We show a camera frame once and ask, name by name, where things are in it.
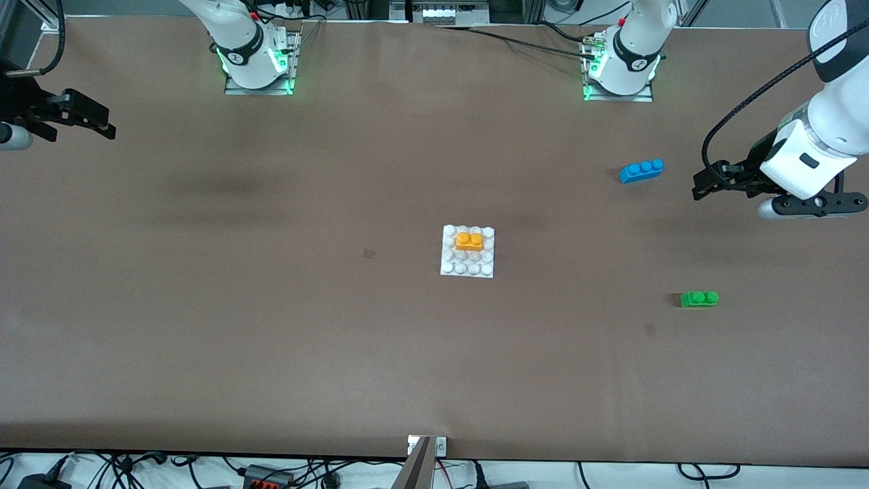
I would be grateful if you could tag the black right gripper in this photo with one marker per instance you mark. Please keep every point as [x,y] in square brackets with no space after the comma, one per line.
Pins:
[22,103]

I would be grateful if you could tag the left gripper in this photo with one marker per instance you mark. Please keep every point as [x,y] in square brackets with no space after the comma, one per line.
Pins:
[751,170]

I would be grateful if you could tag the yellow two-stud block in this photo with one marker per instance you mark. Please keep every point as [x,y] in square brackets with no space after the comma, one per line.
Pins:
[469,242]

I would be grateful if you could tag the white studded base plate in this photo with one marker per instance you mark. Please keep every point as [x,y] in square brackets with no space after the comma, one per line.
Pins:
[467,266]

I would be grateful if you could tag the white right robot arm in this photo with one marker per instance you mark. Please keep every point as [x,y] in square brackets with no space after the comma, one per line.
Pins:
[237,41]

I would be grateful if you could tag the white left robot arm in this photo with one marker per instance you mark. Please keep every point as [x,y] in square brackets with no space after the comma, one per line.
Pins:
[635,41]

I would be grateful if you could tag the blue three-stud block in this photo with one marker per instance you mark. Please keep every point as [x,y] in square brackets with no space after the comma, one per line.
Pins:
[641,171]

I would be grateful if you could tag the green two-stud block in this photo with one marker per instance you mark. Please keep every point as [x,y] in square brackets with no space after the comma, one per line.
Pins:
[699,299]

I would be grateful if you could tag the grey orange-lever terminal block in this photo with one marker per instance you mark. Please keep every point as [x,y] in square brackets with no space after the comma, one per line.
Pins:
[268,477]

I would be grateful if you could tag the white background device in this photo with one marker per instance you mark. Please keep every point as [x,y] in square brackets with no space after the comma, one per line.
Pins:
[448,12]

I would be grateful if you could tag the black power adapter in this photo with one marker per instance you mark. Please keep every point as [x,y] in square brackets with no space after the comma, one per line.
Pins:
[42,483]

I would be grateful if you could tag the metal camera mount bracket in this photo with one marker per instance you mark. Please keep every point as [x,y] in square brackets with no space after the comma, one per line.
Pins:
[440,445]

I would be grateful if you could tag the grey camera mount beam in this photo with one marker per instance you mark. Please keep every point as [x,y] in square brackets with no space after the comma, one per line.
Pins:
[415,472]

